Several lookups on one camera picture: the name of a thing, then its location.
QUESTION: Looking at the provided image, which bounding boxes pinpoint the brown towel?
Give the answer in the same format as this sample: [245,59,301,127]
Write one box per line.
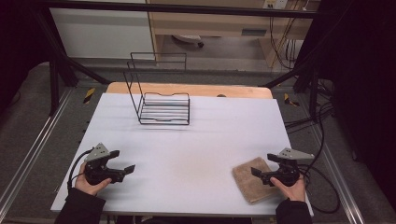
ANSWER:
[232,156,282,205]

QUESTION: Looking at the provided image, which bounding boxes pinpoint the white table cover sheet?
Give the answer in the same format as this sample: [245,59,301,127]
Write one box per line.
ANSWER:
[49,92,315,218]

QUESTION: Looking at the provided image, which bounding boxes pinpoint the wooden board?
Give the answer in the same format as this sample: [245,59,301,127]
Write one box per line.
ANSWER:
[106,81,274,100]

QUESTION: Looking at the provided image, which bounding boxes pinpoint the black floor cables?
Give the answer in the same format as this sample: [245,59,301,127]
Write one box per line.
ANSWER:
[283,77,336,135]

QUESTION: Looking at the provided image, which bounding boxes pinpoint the aluminium rail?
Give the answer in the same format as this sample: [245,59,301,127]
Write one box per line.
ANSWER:
[0,88,75,217]
[307,124,366,224]

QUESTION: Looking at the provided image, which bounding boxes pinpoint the chair base with castor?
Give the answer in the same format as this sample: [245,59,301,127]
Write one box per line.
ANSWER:
[171,34,205,49]

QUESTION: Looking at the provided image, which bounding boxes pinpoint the white wall socket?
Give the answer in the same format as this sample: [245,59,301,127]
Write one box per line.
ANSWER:
[262,0,290,10]

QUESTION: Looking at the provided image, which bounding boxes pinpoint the black metal frame crossbar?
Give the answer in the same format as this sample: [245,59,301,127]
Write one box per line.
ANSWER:
[36,0,320,20]

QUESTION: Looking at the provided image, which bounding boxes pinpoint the right hand-held gripper black cable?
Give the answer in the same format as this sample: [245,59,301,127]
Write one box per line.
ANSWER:
[298,163,341,216]

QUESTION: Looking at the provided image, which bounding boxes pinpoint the person's right hand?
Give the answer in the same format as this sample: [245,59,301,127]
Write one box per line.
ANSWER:
[269,173,307,203]

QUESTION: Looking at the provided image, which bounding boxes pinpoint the black metal stand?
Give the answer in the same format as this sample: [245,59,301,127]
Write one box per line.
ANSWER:
[262,54,322,123]
[31,6,112,117]

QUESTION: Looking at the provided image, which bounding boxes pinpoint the hanging desk cables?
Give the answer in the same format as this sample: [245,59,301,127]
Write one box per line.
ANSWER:
[268,12,305,71]

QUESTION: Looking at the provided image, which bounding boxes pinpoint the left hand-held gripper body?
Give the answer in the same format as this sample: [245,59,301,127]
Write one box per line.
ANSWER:
[83,142,126,187]

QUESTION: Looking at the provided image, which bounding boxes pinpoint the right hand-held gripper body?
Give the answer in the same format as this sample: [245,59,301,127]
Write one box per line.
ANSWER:
[262,147,316,188]

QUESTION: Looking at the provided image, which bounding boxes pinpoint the left hand-held gripper black cable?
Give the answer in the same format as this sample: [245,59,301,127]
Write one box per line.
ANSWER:
[66,147,94,194]

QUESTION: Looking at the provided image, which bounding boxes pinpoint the dark curtain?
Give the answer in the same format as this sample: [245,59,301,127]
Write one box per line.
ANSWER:
[298,0,396,204]
[0,0,52,115]

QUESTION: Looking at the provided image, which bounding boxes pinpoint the white cabinet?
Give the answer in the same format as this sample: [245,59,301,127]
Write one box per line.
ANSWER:
[49,7,156,61]

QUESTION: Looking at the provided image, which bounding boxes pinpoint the person's left hand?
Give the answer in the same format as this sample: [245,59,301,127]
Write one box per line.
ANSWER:
[74,161,113,197]

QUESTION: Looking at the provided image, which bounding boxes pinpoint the black wire rack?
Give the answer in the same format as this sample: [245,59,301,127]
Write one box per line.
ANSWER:
[123,51,191,126]

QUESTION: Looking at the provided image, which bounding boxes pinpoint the light wooden desk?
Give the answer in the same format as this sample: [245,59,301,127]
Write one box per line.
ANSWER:
[146,0,322,68]

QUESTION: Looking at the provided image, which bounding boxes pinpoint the hand-held gripper black cable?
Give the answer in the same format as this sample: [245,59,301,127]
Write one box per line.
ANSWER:
[66,147,94,194]
[298,163,341,216]

